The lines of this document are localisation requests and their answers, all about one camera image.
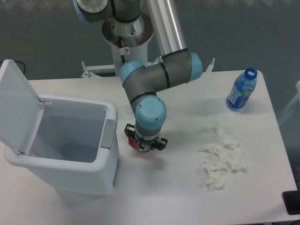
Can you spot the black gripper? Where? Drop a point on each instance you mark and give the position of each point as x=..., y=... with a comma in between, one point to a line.
x=153, y=141

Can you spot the crushed red soda can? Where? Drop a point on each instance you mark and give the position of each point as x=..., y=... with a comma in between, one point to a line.
x=138, y=146

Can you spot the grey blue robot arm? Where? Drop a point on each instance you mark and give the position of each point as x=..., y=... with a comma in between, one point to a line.
x=149, y=55

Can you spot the white bottle cap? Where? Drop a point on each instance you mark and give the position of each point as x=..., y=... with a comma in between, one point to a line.
x=128, y=111

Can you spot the white plastic trash bin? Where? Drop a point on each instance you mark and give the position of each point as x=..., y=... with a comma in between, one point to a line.
x=68, y=142

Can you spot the crumpled white tissue paper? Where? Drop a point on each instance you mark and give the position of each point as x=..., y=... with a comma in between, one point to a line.
x=229, y=157

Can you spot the blue plastic drink bottle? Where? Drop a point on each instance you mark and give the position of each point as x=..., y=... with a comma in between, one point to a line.
x=242, y=88

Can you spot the white furniture at right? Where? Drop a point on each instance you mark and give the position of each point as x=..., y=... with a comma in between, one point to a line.
x=290, y=108

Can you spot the black device at edge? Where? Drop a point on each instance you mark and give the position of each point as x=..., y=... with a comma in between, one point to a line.
x=292, y=202

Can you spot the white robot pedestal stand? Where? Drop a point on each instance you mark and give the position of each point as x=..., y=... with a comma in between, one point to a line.
x=128, y=30

